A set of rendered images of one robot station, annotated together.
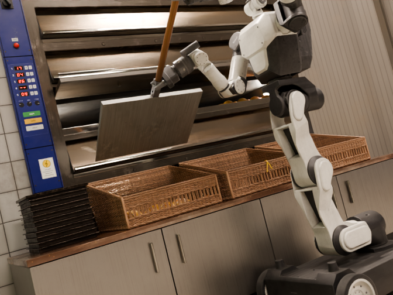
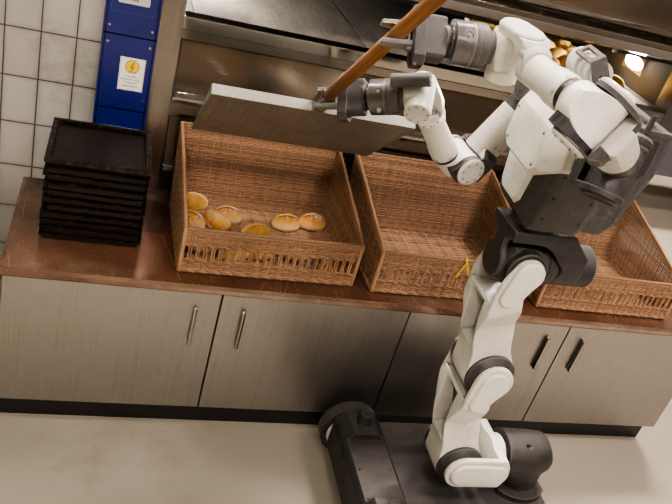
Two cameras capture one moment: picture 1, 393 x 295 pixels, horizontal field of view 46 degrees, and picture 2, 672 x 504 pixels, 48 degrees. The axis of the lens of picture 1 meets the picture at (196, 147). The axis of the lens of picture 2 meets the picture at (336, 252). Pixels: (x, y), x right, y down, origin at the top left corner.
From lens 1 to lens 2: 1.24 m
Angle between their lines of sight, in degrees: 35
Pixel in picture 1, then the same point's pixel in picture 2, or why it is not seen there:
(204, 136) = not seen: hidden behind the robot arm
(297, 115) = (507, 301)
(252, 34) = (532, 129)
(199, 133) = not seen: hidden behind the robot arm
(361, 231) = (489, 473)
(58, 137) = (172, 28)
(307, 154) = (486, 349)
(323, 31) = not seen: outside the picture
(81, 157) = (197, 76)
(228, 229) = (330, 332)
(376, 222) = (531, 465)
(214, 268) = (278, 367)
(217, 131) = (461, 124)
